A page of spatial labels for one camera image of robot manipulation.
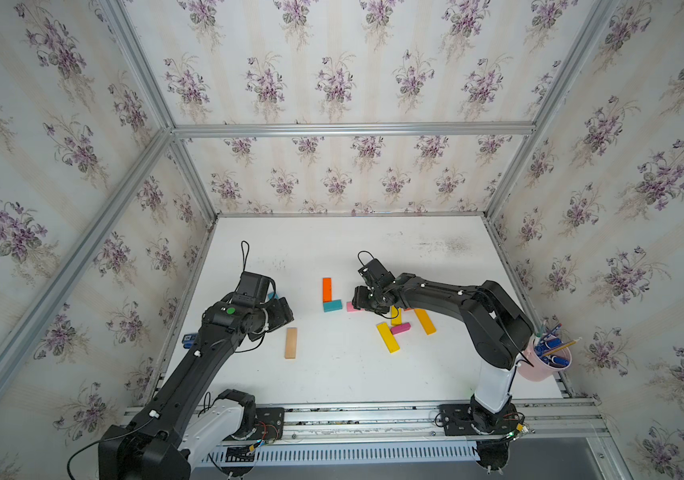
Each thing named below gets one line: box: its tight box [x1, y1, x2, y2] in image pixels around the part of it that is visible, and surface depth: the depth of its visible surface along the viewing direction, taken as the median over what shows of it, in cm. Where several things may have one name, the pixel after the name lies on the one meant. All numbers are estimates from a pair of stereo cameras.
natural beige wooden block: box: [284, 327, 298, 359], surface depth 88 cm
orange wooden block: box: [322, 277, 333, 303], surface depth 100 cm
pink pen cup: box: [518, 325, 572, 382], surface depth 78 cm
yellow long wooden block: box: [376, 322, 400, 354], surface depth 90 cm
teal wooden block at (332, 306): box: [323, 299, 343, 313], surface depth 96 cm
